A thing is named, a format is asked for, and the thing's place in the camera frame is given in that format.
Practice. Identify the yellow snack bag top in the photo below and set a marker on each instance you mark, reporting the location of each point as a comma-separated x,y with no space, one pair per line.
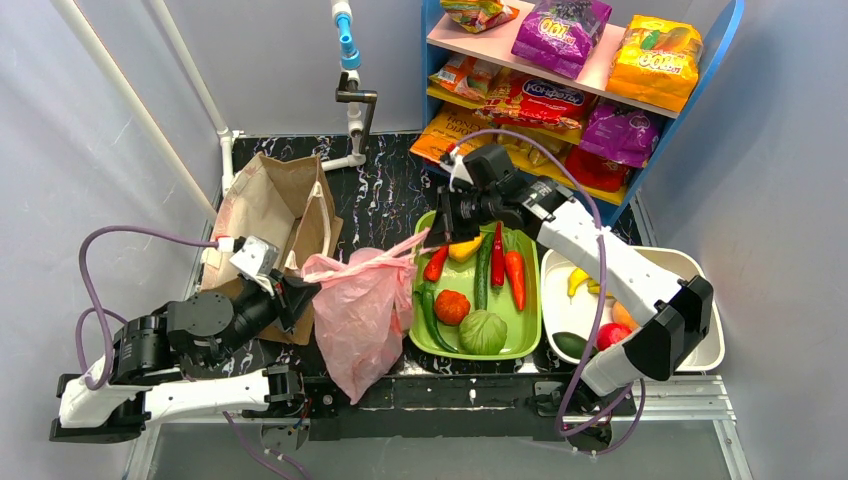
656,62

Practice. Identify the red candy bag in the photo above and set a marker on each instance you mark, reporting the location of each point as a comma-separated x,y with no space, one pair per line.
521,99

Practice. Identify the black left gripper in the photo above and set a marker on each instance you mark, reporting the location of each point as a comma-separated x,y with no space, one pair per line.
291,297

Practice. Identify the yellow bell pepper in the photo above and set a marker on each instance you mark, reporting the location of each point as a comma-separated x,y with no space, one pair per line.
464,251

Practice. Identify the green cucumber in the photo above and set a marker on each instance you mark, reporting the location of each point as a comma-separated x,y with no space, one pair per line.
482,272

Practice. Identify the pink plastic grocery bag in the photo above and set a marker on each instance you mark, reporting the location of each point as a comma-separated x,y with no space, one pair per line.
362,312

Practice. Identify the peach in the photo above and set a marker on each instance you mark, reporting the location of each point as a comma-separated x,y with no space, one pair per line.
621,316

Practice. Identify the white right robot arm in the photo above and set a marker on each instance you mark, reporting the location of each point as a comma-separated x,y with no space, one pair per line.
673,313

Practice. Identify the small red orange pepper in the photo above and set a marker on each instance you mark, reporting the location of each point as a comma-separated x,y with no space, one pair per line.
434,268

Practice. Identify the white plastic tray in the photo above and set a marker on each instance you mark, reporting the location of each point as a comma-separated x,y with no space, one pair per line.
576,315

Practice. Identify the orange bumpy fruit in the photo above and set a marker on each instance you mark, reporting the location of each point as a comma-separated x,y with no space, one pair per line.
451,307

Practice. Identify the brown paper bag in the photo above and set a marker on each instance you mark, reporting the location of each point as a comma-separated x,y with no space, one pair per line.
288,204

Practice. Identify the blue wooden shelf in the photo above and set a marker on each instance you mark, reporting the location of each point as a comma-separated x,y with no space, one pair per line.
442,37

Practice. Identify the white pipe camera stand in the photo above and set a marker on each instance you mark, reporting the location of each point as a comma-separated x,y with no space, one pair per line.
360,103

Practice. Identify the gold snack bag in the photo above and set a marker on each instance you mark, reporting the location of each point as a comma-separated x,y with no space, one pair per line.
534,155

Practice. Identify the green plastic tray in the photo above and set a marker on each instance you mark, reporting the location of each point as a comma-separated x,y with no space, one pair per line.
524,328

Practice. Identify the green avocado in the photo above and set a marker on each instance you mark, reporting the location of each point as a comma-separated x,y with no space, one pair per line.
570,346

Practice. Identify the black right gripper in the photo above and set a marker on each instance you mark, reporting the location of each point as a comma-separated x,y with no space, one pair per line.
452,220

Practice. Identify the purple snack bag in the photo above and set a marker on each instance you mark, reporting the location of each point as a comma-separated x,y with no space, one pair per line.
621,133
560,36

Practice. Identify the white diagonal pipe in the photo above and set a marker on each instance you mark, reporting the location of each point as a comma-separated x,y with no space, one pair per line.
76,20

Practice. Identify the orange striped snack bag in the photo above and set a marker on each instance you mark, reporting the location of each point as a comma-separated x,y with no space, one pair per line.
466,76

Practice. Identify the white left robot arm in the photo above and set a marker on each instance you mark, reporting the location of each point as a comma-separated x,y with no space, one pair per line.
145,379

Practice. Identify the red chili pepper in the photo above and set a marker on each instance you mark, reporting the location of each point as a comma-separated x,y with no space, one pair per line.
497,267

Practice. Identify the aluminium base frame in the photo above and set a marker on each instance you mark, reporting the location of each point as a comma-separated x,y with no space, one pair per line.
498,426

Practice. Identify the orange honey dijon bag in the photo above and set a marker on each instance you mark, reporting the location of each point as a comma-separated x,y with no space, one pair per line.
451,124

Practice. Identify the green cabbage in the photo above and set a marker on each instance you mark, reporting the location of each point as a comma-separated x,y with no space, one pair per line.
482,333

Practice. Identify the purple snack bag lower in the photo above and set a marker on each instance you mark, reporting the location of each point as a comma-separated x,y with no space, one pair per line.
621,133

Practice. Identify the purple snack bag top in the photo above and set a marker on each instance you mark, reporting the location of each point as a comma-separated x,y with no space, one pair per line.
560,36

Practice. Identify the colourful snack bag top left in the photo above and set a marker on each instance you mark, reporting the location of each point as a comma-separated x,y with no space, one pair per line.
476,16

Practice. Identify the red apple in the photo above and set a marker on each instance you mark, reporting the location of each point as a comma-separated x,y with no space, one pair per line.
611,333

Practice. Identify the yellow banana bunch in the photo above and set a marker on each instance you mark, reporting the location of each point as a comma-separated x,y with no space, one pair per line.
579,277

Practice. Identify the orange carrot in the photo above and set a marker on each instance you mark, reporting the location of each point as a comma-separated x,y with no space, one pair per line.
515,271

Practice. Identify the dark green chili pepper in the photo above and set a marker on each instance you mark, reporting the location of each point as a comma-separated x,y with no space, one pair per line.
425,293

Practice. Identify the red snack bag lower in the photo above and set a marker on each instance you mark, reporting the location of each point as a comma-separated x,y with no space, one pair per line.
593,171

